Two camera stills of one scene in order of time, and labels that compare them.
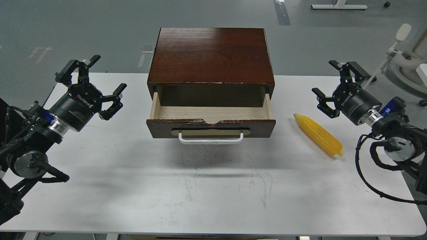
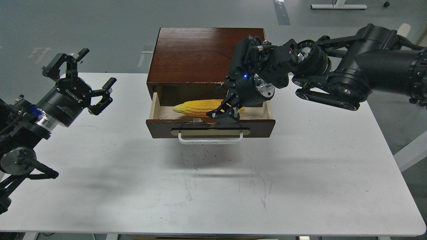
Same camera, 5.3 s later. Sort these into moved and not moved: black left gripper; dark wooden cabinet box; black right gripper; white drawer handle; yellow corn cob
Moved: yellow corn cob; black left gripper; black right gripper
Not moved: white drawer handle; dark wooden cabinet box
